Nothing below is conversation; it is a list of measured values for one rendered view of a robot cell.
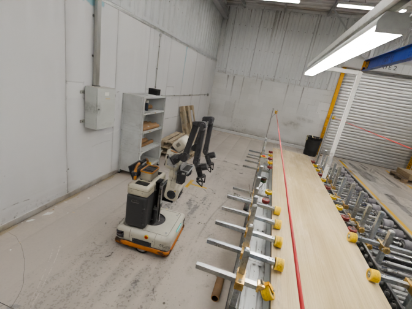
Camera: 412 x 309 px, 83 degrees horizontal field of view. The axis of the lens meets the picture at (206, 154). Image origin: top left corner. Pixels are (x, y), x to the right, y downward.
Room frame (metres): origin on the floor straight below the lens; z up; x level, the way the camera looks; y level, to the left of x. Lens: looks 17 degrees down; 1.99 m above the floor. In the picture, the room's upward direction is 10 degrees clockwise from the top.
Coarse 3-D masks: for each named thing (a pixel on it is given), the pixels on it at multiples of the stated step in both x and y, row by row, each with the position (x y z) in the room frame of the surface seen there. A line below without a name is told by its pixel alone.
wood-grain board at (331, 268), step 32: (288, 160) 4.03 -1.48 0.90; (288, 192) 2.58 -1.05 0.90; (320, 192) 2.76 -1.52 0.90; (288, 224) 1.85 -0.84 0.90; (320, 224) 1.95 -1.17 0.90; (288, 256) 1.41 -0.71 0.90; (320, 256) 1.48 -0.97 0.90; (352, 256) 1.55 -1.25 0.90; (288, 288) 1.12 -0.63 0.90; (320, 288) 1.17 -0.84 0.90; (352, 288) 1.21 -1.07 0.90
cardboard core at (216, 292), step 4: (216, 280) 1.93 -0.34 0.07; (220, 280) 1.92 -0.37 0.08; (216, 284) 1.86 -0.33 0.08; (220, 284) 1.87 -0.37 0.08; (216, 288) 1.81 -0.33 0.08; (220, 288) 1.83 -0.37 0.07; (212, 292) 1.78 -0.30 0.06; (216, 292) 1.76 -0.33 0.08; (220, 292) 1.79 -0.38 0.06; (212, 296) 1.76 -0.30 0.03; (216, 296) 1.73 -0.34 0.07; (216, 300) 1.73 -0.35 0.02
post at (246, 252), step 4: (248, 248) 1.11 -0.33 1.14; (244, 252) 1.10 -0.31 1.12; (248, 252) 1.10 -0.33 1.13; (244, 256) 1.10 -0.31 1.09; (248, 256) 1.10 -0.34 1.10; (244, 260) 1.10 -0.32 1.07; (240, 264) 1.10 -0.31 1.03; (244, 264) 1.10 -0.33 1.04; (240, 268) 1.10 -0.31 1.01; (244, 268) 1.10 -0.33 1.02; (240, 272) 1.10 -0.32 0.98; (244, 272) 1.09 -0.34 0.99; (236, 292) 1.10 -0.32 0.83; (232, 296) 1.10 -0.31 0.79; (236, 296) 1.10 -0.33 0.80; (232, 300) 1.10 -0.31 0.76; (236, 300) 1.10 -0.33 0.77; (232, 304) 1.10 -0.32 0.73
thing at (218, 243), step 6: (210, 240) 1.36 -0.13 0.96; (216, 240) 1.37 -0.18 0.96; (222, 246) 1.34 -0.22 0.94; (228, 246) 1.33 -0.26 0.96; (234, 246) 1.34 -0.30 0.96; (234, 252) 1.32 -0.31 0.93; (240, 252) 1.31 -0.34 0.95; (252, 252) 1.31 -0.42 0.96; (258, 258) 1.28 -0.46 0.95; (264, 258) 1.28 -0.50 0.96; (270, 258) 1.29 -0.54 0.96; (270, 264) 1.26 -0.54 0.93
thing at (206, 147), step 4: (212, 120) 2.57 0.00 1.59; (208, 124) 2.60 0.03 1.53; (212, 124) 2.60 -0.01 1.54; (208, 128) 2.61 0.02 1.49; (212, 128) 2.62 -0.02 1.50; (208, 132) 2.60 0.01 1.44; (208, 136) 2.60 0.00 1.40; (208, 140) 2.60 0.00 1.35; (204, 144) 2.61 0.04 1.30; (208, 144) 2.60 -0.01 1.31; (204, 148) 2.60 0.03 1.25; (208, 148) 2.64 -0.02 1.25
